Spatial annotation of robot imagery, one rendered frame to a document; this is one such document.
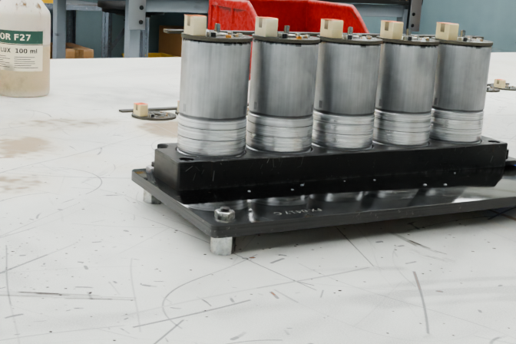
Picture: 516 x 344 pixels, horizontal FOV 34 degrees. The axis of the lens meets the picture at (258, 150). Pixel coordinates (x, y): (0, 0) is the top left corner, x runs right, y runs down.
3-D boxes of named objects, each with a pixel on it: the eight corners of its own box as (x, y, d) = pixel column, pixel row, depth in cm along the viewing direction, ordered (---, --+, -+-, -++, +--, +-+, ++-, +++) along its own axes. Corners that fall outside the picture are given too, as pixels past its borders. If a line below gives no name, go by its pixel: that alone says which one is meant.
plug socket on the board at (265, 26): (283, 38, 31) (284, 18, 30) (262, 37, 30) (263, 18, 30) (272, 35, 31) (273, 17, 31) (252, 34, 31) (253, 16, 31)
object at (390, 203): (460, 172, 39) (462, 147, 39) (585, 216, 33) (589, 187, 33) (129, 197, 32) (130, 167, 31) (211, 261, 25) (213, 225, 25)
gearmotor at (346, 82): (382, 170, 33) (395, 38, 32) (329, 174, 32) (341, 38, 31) (346, 157, 35) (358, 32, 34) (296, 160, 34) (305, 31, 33)
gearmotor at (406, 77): (438, 167, 34) (452, 39, 33) (389, 170, 33) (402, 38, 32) (401, 153, 36) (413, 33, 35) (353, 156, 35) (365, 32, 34)
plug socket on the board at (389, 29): (407, 39, 33) (408, 22, 33) (389, 39, 33) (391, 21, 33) (395, 38, 34) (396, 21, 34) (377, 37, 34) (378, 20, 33)
